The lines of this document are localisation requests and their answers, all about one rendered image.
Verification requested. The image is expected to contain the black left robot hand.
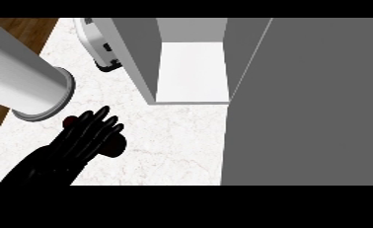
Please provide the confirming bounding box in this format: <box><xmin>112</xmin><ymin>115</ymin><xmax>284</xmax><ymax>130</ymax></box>
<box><xmin>0</xmin><ymin>105</ymin><xmax>125</xmax><ymax>187</ymax></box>

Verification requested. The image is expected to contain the dark red wine bottle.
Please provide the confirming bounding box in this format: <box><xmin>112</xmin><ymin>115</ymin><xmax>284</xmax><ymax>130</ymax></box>
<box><xmin>62</xmin><ymin>114</ymin><xmax>129</xmax><ymax>159</ymax></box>

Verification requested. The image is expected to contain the pale grey open cabinet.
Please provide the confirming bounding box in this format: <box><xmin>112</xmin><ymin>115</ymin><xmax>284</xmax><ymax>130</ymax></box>
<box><xmin>91</xmin><ymin>17</ymin><xmax>274</xmax><ymax>107</ymax></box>

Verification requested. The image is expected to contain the pale grey cylinder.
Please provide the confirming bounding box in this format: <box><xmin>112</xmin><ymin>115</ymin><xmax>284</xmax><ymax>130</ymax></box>
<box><xmin>0</xmin><ymin>27</ymin><xmax>76</xmax><ymax>123</ymax></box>

